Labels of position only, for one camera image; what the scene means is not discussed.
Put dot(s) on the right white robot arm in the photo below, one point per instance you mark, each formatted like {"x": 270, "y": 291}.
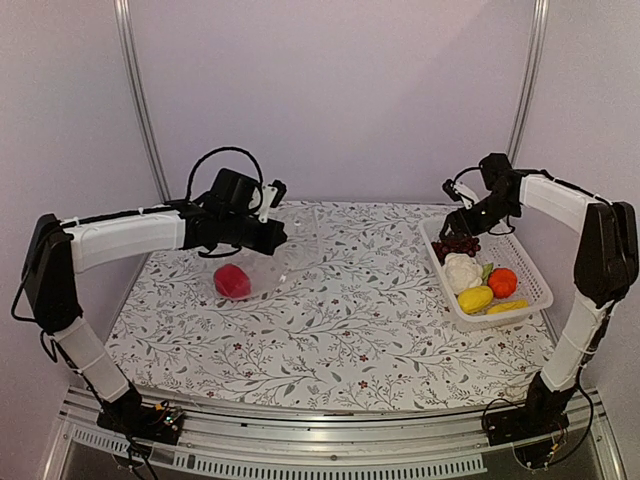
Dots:
{"x": 606, "y": 263}

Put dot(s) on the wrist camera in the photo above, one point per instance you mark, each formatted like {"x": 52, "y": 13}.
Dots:
{"x": 269, "y": 198}
{"x": 457, "y": 191}

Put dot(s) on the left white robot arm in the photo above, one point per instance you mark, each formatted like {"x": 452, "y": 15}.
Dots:
{"x": 60, "y": 250}

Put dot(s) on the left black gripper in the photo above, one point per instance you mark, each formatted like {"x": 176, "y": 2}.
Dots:
{"x": 270, "y": 242}

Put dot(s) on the red bell pepper toy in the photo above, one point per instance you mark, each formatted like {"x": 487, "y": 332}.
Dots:
{"x": 232, "y": 282}

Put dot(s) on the aluminium front rail frame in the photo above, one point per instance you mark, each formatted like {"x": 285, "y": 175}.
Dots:
{"x": 229, "y": 440}

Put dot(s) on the yellow lemon toy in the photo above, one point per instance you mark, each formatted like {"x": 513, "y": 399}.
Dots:
{"x": 474, "y": 300}

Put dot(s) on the orange pumpkin toy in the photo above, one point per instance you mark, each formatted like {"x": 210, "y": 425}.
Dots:
{"x": 503, "y": 282}

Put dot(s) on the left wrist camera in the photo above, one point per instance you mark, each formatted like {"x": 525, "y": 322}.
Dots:
{"x": 269, "y": 198}

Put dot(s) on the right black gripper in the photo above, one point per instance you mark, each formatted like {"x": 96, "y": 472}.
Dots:
{"x": 471, "y": 228}

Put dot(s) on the floral patterned table mat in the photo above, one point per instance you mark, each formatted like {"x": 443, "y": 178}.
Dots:
{"x": 362, "y": 324}

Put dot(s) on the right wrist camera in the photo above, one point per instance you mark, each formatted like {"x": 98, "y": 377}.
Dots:
{"x": 457, "y": 191}

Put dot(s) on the left aluminium corner post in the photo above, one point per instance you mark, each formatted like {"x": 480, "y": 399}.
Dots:
{"x": 133, "y": 72}

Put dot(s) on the clear zip top bag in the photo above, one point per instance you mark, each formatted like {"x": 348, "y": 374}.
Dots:
{"x": 270, "y": 260}

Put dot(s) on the dark red grapes toy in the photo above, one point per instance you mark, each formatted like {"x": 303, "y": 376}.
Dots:
{"x": 469, "y": 246}

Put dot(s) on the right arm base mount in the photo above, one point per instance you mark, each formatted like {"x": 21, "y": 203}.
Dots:
{"x": 542, "y": 414}

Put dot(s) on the white cauliflower toy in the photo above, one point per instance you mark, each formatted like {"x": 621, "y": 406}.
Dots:
{"x": 462, "y": 272}

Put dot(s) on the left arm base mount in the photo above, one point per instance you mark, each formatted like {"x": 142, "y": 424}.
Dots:
{"x": 128, "y": 415}

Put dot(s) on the white perforated plastic basket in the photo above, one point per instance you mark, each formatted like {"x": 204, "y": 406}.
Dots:
{"x": 487, "y": 280}

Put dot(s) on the yellow banana toy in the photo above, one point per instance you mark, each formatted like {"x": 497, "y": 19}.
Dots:
{"x": 507, "y": 307}

